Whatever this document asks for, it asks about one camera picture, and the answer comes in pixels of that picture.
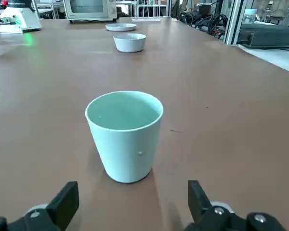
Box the black power supply box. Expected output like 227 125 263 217
238 23 289 50

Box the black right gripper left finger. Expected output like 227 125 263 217
0 181 79 231

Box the black cable bundle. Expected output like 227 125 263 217
180 9 229 40

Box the white toaster oven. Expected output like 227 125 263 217
64 0 118 24

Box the white wire dish rack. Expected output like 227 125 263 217
131 0 168 22

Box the green plastic cup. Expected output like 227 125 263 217
85 90 164 184

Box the larger grey plate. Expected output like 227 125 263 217
105 23 137 32

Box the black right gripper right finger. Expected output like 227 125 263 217
184 180 286 231

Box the smaller grey bowl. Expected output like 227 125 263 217
113 33 147 53

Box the aluminium frame post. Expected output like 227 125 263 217
225 0 246 45

